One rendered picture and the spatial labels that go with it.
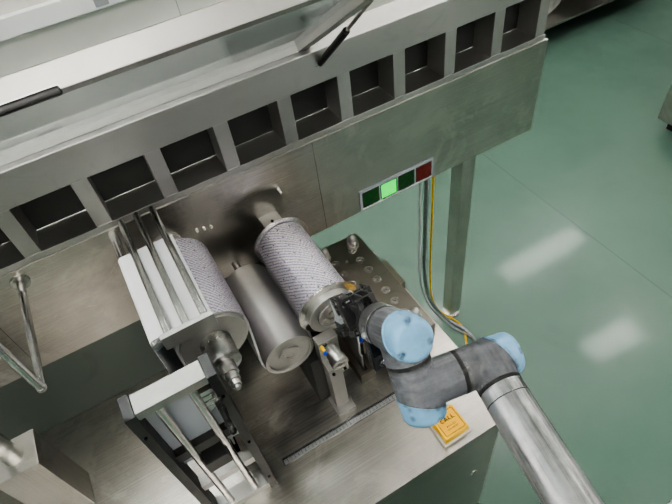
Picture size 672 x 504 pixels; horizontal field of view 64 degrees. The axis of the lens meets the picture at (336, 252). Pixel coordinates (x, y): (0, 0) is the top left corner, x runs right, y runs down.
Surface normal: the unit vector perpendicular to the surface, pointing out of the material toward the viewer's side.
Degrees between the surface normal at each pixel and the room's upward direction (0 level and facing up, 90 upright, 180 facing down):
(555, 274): 0
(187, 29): 55
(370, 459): 0
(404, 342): 50
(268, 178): 90
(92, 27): 90
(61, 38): 90
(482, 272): 0
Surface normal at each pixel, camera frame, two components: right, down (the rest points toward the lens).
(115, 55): 0.34, 0.13
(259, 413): -0.11, -0.66
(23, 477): 0.49, 0.62
